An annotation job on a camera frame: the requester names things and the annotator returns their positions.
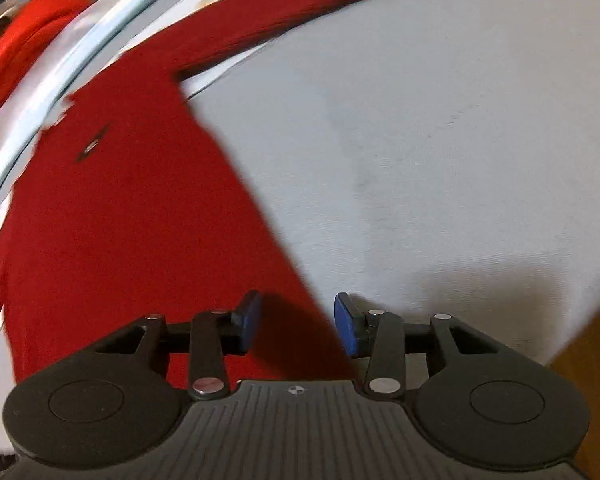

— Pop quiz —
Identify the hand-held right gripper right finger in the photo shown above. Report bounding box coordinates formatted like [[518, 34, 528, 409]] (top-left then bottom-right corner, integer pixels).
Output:
[[334, 292, 502, 402]]

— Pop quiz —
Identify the red knit sweater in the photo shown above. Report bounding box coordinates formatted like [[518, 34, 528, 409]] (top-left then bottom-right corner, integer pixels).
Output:
[[0, 0, 477, 392]]

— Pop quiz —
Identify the red folded blanket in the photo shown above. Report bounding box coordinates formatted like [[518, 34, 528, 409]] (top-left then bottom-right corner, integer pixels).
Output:
[[0, 0, 90, 128]]

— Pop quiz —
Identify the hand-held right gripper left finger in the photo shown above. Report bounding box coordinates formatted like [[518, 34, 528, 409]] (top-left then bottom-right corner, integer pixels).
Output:
[[96, 290, 263, 402]]

